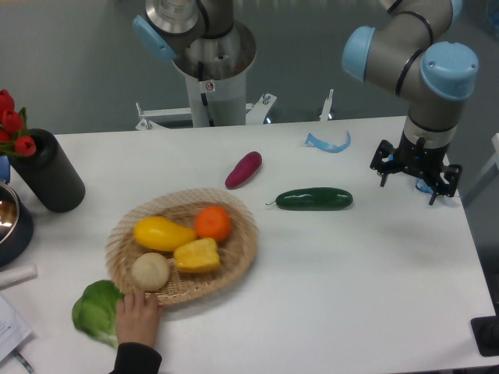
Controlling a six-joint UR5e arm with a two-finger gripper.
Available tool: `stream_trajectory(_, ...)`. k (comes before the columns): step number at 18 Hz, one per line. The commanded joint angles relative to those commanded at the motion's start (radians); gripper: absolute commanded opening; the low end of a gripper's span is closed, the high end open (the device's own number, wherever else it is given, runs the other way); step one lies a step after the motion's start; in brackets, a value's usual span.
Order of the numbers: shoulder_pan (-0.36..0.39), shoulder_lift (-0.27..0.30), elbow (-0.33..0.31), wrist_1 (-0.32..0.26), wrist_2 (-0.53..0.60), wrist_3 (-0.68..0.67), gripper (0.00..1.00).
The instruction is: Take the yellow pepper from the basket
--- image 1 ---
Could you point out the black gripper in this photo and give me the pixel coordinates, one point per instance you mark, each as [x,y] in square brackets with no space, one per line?
[419,161]

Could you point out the woven wicker basket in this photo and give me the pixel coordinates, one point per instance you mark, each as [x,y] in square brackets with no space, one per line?
[237,253]

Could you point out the yellow bell pepper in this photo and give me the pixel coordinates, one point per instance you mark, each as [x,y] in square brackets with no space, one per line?
[200,256]

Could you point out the black sleeved forearm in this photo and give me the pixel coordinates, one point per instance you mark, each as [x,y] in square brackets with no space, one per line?
[135,358]

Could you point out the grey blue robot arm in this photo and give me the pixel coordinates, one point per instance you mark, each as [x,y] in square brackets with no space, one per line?
[436,77]

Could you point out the person's hand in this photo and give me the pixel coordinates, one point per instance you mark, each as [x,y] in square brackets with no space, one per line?
[137,319]

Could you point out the green cucumber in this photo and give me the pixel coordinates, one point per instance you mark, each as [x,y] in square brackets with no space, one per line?
[314,199]

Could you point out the purple sweet potato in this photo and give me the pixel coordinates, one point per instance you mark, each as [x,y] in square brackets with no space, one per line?
[244,170]

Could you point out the black device at table edge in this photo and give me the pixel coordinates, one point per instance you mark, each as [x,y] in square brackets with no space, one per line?
[485,331]

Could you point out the orange fruit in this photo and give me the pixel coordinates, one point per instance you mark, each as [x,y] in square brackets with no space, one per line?
[213,222]

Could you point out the yellow mango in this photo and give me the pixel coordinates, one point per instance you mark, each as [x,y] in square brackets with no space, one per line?
[161,234]

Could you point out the beige round bun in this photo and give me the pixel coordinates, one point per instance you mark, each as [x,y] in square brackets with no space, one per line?
[150,272]

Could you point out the green bok choy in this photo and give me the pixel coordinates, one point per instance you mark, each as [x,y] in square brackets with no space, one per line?
[94,312]

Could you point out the black cylindrical vase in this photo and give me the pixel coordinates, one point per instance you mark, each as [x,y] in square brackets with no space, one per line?
[50,174]

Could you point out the dark pot with steel interior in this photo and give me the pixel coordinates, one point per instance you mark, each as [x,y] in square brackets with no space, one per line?
[17,226]

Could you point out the red tulip flowers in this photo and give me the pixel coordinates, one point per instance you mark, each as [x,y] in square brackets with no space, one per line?
[16,140]

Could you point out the white paper roll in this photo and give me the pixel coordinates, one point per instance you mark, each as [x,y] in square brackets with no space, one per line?
[17,274]

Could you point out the white paper sheet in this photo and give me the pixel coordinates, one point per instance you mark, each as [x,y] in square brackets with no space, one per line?
[14,328]

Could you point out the pen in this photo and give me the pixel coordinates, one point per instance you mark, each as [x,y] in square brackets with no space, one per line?
[18,356]

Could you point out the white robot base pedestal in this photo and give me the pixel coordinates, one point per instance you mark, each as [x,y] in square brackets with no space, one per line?
[211,49]

